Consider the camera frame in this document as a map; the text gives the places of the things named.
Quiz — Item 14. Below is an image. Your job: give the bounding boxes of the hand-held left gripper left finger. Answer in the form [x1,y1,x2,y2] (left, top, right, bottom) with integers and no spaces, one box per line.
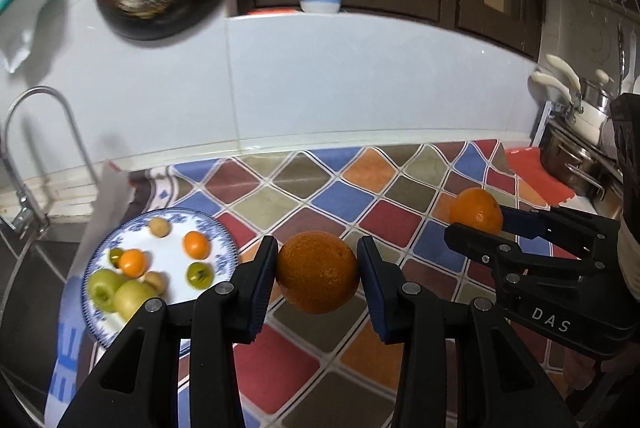
[56,235,280,428]

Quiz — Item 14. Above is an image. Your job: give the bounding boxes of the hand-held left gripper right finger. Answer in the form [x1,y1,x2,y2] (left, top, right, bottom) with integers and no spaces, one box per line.
[356,235,578,428]

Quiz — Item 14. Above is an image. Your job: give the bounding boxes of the stainless steel pots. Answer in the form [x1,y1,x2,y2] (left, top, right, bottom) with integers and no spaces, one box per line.
[530,54,617,145]

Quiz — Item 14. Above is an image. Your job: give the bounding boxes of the large orange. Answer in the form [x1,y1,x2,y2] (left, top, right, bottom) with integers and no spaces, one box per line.
[276,230,360,315]

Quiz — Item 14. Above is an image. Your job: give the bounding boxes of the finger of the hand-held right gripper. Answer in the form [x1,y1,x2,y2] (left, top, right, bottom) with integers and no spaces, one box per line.
[500,206,622,259]
[444,222,587,305]

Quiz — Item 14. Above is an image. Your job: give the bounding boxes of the colourful checked table mat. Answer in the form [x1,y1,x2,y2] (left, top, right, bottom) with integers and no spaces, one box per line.
[131,139,623,428]

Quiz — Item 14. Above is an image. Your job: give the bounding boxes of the person's right hand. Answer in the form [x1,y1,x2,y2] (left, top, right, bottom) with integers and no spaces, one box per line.
[564,352,603,393]

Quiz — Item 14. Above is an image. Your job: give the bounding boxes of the white plastic bag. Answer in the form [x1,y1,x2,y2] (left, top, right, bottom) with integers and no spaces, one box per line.
[0,0,57,74]

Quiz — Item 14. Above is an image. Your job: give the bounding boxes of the blue and white plate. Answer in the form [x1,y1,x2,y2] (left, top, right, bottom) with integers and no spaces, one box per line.
[81,207,240,350]

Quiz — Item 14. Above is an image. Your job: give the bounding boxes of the steel pot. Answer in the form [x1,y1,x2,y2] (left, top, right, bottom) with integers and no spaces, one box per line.
[539,120,624,202]

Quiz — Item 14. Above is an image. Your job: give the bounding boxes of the small orange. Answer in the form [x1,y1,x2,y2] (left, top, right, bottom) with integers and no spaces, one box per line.
[182,231,210,259]

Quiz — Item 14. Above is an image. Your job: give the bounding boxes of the dark kitchen sink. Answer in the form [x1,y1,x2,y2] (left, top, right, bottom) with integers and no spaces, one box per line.
[0,228,87,409]

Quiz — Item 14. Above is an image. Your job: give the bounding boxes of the red foam mat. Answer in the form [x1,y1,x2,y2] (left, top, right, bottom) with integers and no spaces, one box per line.
[504,147,577,209]

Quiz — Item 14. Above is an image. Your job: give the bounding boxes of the chrome faucet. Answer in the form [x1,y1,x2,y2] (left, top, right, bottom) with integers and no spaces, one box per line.
[0,86,99,239]

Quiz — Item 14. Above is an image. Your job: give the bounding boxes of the white metal frame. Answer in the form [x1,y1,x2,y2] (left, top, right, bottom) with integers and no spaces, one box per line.
[530,100,557,149]

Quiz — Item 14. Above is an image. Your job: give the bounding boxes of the large green apple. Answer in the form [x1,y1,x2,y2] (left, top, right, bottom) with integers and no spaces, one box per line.
[113,279,162,324]

